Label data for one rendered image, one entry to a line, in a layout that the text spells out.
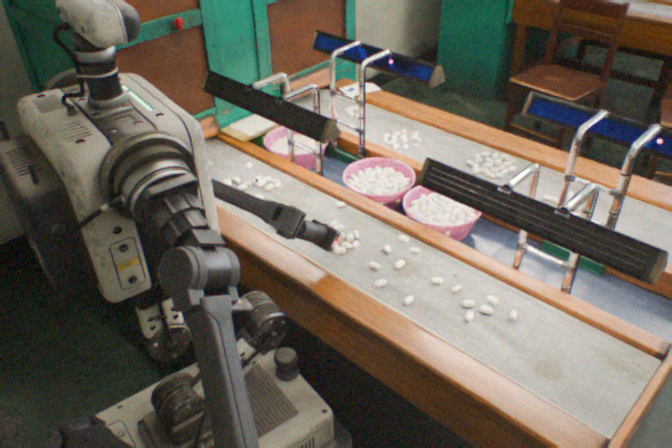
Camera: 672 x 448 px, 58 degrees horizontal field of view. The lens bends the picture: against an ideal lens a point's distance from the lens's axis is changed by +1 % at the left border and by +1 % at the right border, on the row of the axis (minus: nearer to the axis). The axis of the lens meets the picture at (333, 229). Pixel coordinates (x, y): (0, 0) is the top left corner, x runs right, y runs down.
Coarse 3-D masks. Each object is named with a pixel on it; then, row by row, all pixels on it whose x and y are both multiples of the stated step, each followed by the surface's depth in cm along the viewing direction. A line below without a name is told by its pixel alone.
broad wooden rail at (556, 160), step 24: (384, 96) 276; (432, 120) 255; (456, 120) 255; (480, 144) 242; (504, 144) 237; (528, 144) 236; (552, 168) 224; (576, 168) 221; (600, 168) 220; (648, 192) 207
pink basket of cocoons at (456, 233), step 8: (408, 192) 209; (416, 192) 213; (424, 192) 214; (408, 200) 210; (408, 216) 203; (424, 224) 195; (432, 224) 194; (464, 224) 194; (472, 224) 200; (440, 232) 196; (456, 232) 197; (464, 232) 200; (456, 240) 201
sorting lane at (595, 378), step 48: (288, 192) 217; (288, 240) 194; (384, 240) 193; (384, 288) 174; (432, 288) 174; (480, 288) 173; (480, 336) 158; (528, 336) 158; (576, 336) 157; (528, 384) 145; (576, 384) 145; (624, 384) 145
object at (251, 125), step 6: (246, 120) 257; (252, 120) 256; (258, 120) 256; (264, 120) 256; (234, 126) 252; (240, 126) 252; (246, 126) 252; (252, 126) 252; (258, 126) 252; (264, 126) 252; (270, 126) 251; (246, 132) 248; (252, 132) 247; (258, 132) 247
